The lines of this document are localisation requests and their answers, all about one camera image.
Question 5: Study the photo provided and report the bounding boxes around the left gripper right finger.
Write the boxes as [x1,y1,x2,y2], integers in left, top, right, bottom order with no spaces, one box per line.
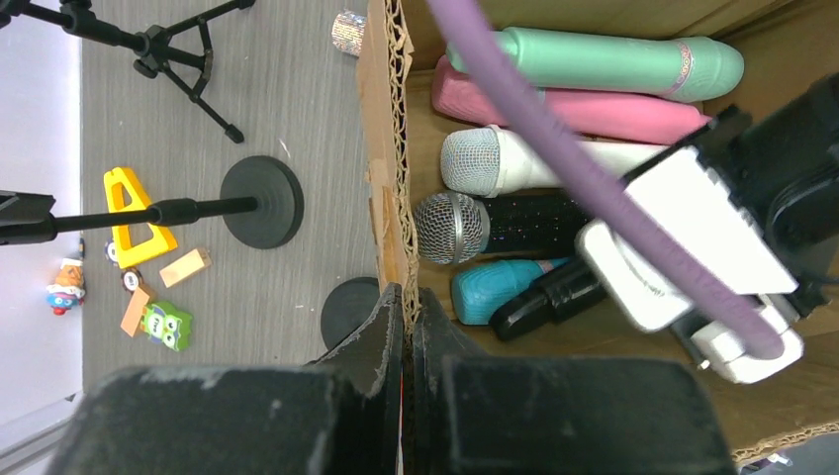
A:
[413,289,736,474]

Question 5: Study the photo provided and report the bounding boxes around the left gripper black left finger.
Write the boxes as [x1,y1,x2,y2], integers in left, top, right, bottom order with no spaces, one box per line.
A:
[48,284,403,474]

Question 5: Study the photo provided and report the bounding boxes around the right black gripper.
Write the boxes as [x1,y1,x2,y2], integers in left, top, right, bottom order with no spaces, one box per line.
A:
[694,74,838,317]

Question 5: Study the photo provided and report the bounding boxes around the black mic stand front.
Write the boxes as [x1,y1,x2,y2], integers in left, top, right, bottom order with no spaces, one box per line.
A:
[320,277,380,350]

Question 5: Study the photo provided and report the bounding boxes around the pink microphone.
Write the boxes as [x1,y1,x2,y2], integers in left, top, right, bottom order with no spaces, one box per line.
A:
[431,56,710,144]

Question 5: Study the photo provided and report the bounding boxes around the teal microphone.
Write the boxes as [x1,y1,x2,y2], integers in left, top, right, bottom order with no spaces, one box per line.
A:
[445,26,747,105]

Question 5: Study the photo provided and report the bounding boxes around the black sparkle grille microphone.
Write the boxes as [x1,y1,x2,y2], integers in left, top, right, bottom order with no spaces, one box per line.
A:
[414,191,592,265]

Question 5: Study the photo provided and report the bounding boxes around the black mic stand round base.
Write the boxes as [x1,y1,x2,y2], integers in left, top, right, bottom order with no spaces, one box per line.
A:
[1,155,305,249]

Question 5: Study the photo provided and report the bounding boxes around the glitter microphone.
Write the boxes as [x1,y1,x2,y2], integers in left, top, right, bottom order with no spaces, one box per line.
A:
[330,10,367,57]

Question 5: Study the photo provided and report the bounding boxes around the black tripod shock mount stand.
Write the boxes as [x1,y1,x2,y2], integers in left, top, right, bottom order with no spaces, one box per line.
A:
[1,0,255,143]

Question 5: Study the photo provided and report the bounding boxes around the blue toy microphone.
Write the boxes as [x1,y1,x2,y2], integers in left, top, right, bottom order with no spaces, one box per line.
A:
[451,258,569,326]

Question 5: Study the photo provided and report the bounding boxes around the green toy block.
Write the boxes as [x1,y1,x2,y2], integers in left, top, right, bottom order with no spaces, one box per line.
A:
[140,301,193,352]

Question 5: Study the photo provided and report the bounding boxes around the small orange wooden block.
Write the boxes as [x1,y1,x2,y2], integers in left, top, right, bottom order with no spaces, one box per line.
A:
[159,247,212,288]

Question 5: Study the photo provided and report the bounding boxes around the poker chip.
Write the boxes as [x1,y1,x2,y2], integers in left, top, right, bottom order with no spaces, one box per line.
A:
[121,267,143,293]

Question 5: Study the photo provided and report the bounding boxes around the white microphone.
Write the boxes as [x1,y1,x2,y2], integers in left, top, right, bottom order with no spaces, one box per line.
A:
[440,125,665,198]

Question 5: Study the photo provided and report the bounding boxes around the small colourful toy figure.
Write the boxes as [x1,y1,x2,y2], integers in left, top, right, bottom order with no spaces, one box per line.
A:
[46,257,86,316]

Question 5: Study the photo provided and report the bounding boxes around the yellow triangle toy block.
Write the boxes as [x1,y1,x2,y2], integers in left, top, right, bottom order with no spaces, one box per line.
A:
[102,166,180,271]

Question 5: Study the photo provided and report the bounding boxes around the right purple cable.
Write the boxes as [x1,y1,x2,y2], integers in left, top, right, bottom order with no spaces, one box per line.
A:
[425,0,788,360]

